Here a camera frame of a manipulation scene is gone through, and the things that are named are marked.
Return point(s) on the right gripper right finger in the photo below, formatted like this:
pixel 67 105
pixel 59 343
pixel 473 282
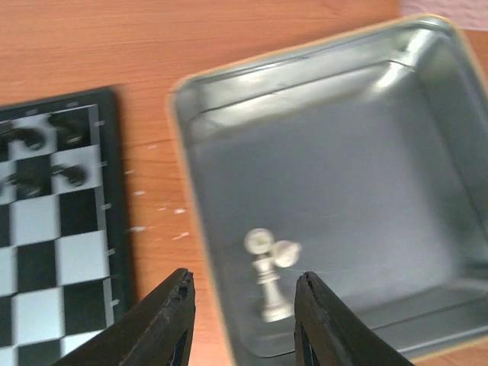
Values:
pixel 327 332

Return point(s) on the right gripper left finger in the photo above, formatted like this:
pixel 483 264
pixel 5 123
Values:
pixel 157 331

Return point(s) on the black and white chessboard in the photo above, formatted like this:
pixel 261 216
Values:
pixel 66 267

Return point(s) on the gold metal tin box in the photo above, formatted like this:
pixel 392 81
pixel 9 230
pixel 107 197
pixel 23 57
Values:
pixel 369 149

